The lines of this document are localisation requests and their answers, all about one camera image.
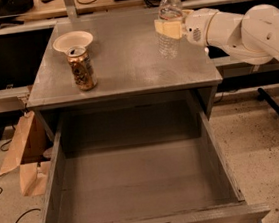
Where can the open cardboard box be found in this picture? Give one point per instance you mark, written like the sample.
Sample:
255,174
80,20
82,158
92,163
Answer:
26,154

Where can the open grey top drawer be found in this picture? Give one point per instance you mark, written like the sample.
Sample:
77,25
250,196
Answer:
148,164

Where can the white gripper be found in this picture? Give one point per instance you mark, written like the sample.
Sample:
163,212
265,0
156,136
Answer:
195,29

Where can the white paper bowl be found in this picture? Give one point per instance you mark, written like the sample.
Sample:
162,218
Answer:
70,39

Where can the grey metal cabinet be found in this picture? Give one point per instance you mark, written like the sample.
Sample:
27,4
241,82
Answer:
126,60

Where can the clear plastic water bottle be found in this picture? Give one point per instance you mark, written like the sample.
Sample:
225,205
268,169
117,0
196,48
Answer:
168,27

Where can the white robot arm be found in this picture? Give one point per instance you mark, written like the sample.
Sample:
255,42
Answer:
252,37

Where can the gold soda can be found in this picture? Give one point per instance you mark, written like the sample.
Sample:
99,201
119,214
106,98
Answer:
81,67

